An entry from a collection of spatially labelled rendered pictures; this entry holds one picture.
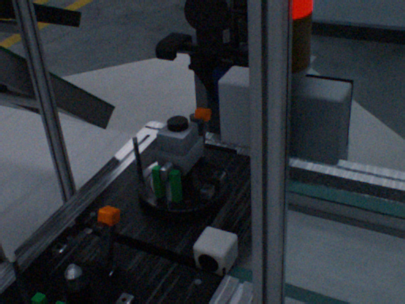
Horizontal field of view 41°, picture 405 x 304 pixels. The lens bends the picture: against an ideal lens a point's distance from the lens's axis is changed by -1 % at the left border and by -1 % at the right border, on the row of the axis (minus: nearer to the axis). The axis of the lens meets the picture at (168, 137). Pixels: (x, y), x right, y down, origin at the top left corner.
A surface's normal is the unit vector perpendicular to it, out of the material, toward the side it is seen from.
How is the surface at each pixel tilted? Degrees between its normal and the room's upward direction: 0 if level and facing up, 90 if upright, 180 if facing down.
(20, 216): 0
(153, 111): 0
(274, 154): 90
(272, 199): 90
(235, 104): 90
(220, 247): 0
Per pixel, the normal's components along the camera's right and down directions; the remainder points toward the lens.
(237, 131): -0.48, 0.50
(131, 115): -0.10, -0.84
